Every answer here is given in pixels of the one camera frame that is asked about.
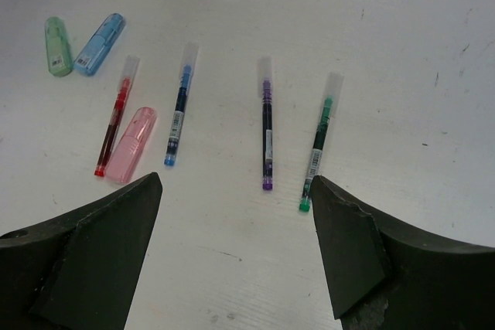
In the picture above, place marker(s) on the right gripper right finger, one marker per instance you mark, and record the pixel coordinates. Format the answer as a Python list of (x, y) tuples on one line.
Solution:
[(383, 273)]

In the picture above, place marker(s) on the red gel pen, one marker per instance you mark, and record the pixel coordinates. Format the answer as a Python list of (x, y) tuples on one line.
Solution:
[(125, 84)]

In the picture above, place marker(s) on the green correction tape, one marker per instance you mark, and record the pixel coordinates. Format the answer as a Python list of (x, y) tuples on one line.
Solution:
[(59, 59)]

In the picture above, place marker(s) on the pink correction tape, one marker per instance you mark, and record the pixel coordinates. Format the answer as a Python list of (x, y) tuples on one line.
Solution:
[(131, 145)]

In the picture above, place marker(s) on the blue gel pen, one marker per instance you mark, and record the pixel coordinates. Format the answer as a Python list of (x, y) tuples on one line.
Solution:
[(185, 77)]

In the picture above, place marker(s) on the blue correction tape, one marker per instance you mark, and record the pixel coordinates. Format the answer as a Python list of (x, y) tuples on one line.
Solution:
[(90, 58)]

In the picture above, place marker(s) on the green gel pen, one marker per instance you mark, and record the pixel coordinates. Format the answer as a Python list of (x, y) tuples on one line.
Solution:
[(328, 111)]

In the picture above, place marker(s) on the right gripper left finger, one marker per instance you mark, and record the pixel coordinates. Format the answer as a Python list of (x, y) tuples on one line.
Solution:
[(80, 270)]

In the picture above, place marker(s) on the purple gel pen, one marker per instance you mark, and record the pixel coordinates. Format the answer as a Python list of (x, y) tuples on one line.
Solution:
[(265, 76)]

